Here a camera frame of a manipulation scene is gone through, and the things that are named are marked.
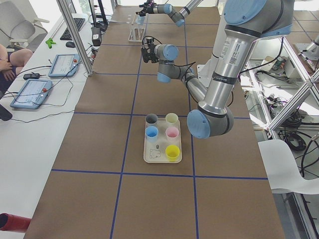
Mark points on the pink plastic cup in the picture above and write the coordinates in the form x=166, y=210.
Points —
x=172, y=134

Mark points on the seated person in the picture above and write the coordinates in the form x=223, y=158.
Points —
x=11, y=64

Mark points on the green plastic clamp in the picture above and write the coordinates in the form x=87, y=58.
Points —
x=50, y=42

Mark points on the black handheld controller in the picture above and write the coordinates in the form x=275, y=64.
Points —
x=31, y=76

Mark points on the white office chair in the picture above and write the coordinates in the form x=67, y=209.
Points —
x=21, y=33

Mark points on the yellow plastic cup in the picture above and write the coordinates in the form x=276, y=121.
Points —
x=172, y=153

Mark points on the black power adapter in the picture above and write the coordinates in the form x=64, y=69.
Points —
x=96, y=36

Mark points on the far blue teach pendant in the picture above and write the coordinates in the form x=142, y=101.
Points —
x=64, y=65

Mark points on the cream plastic tray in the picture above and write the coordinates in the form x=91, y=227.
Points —
x=154, y=152

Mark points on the black computer monitor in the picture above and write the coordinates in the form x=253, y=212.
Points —
x=98, y=15

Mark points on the grey plastic cup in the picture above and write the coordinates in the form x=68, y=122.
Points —
x=151, y=119

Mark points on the red cylinder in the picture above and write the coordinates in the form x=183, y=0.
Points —
x=14, y=223

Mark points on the black computer mouse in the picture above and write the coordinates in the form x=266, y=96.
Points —
x=70, y=44

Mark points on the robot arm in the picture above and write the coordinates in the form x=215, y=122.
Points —
x=178, y=17
x=246, y=21

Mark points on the pale green plastic cup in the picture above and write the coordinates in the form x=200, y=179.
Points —
x=171, y=118

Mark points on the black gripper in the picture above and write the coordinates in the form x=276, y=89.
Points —
x=149, y=9
x=151, y=51

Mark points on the white wire cup rack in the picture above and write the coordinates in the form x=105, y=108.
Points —
x=136, y=32

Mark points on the aluminium frame post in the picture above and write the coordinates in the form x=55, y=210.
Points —
x=67, y=15

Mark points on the blue teach pendant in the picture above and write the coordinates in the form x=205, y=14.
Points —
x=32, y=94
x=64, y=65

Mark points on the near blue teach pendant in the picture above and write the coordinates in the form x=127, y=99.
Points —
x=32, y=94

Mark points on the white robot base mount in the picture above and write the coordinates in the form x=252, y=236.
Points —
x=204, y=73

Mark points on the white plastic chair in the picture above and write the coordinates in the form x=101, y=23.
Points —
x=282, y=171

